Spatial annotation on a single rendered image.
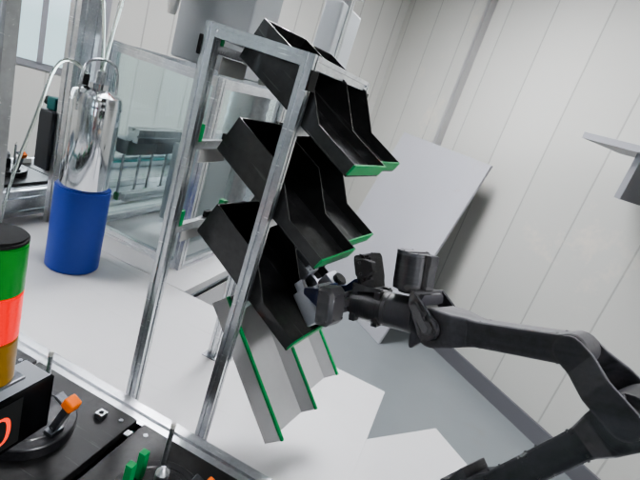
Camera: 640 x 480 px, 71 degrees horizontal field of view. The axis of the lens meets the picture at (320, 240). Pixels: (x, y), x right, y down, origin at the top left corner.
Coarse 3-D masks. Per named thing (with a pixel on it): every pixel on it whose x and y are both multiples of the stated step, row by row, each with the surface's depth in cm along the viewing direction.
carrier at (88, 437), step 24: (48, 360) 77; (72, 384) 85; (96, 408) 82; (48, 432) 71; (72, 432) 75; (96, 432) 77; (120, 432) 78; (0, 456) 67; (24, 456) 68; (48, 456) 70; (72, 456) 71; (96, 456) 74
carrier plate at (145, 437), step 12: (144, 432) 80; (156, 432) 81; (120, 444) 76; (132, 444) 77; (144, 444) 78; (156, 444) 79; (108, 456) 73; (120, 456) 74; (132, 456) 75; (156, 456) 76; (168, 456) 77; (180, 456) 78; (192, 456) 78; (96, 468) 71; (108, 468) 72; (120, 468) 72; (192, 468) 76; (204, 468) 77; (216, 468) 78
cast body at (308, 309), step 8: (304, 280) 83; (296, 288) 83; (304, 288) 82; (296, 296) 81; (304, 296) 80; (304, 304) 80; (312, 304) 79; (304, 312) 80; (312, 312) 79; (312, 320) 79
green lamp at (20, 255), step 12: (0, 252) 38; (12, 252) 39; (24, 252) 40; (0, 264) 39; (12, 264) 39; (24, 264) 41; (0, 276) 39; (12, 276) 40; (24, 276) 41; (0, 288) 39; (12, 288) 40; (24, 288) 42; (0, 300) 40
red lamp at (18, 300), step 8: (16, 296) 41; (0, 304) 40; (8, 304) 41; (16, 304) 41; (0, 312) 40; (8, 312) 41; (16, 312) 42; (0, 320) 41; (8, 320) 41; (16, 320) 42; (0, 328) 41; (8, 328) 42; (16, 328) 43; (0, 336) 41; (8, 336) 42; (16, 336) 43; (0, 344) 42
